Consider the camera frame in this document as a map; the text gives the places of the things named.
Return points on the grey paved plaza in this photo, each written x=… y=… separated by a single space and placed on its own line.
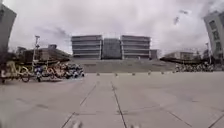
x=140 y=96

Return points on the large grey central building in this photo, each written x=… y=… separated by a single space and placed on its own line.
x=111 y=47

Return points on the low brown building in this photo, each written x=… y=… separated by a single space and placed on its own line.
x=46 y=54

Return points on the wide stone stairway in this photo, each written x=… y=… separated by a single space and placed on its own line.
x=123 y=65

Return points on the robot's own part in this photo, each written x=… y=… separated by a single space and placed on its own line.
x=77 y=125
x=135 y=126

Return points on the row of parked bicycles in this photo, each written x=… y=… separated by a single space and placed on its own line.
x=50 y=71
x=194 y=68

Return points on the grey tall building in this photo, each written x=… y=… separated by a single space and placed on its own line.
x=4 y=30
x=216 y=33

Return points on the low pale building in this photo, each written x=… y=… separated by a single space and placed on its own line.
x=181 y=55

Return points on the lamp pole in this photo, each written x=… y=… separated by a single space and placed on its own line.
x=35 y=50

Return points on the row of small bollards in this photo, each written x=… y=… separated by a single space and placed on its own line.
x=131 y=73

